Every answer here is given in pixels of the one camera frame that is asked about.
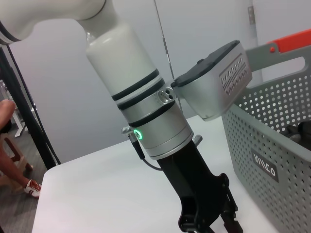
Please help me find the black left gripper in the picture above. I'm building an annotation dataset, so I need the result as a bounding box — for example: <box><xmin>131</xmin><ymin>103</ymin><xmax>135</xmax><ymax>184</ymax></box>
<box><xmin>156</xmin><ymin>140</ymin><xmax>244</xmax><ymax>233</ymax></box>

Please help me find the grey-green perforated storage bin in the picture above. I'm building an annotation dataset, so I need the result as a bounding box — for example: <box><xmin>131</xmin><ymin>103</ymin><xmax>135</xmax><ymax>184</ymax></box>
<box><xmin>222</xmin><ymin>29</ymin><xmax>311</xmax><ymax>233</ymax></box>

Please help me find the silver vented left wrist box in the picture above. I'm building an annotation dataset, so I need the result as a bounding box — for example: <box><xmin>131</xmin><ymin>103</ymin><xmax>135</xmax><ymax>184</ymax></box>
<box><xmin>171</xmin><ymin>40</ymin><xmax>254</xmax><ymax>122</ymax></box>

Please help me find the light wooden stool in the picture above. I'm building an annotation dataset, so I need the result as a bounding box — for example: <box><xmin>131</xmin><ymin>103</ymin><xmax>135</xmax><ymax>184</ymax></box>
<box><xmin>0</xmin><ymin>133</ymin><xmax>34</xmax><ymax>193</ymax></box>

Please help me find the black tripod stand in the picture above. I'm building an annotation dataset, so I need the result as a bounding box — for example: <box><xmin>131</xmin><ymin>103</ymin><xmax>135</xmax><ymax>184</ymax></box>
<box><xmin>0</xmin><ymin>46</ymin><xmax>64</xmax><ymax>170</ymax></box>

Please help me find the silver door hinge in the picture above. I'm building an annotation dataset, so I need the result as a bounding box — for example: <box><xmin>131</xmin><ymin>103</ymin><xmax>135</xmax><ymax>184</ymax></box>
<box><xmin>247</xmin><ymin>6</ymin><xmax>256</xmax><ymax>25</ymax></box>

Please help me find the seated person beige shirt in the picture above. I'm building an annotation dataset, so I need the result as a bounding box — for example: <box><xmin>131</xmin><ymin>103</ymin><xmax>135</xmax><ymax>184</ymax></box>
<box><xmin>0</xmin><ymin>99</ymin><xmax>42</xmax><ymax>199</ymax></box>

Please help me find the dark left arm cable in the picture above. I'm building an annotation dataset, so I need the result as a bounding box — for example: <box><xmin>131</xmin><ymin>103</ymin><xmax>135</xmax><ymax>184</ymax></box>
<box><xmin>121</xmin><ymin>125</ymin><xmax>164</xmax><ymax>171</ymax></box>

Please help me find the orange bin handle clip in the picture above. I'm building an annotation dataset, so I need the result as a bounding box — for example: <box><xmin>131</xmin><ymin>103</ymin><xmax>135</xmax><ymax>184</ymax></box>
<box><xmin>266</xmin><ymin>29</ymin><xmax>311</xmax><ymax>53</ymax></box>

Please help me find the white desk frame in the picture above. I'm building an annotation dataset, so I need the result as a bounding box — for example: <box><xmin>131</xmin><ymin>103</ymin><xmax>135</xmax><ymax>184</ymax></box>
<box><xmin>11</xmin><ymin>106</ymin><xmax>31</xmax><ymax>138</ymax></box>

